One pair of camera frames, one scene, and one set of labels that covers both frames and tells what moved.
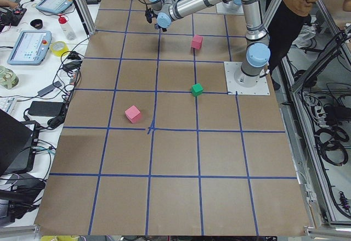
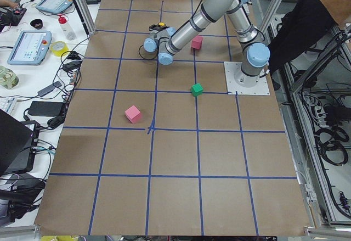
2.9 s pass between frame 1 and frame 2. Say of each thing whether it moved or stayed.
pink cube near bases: stayed
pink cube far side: stayed
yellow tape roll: stayed
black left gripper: moved
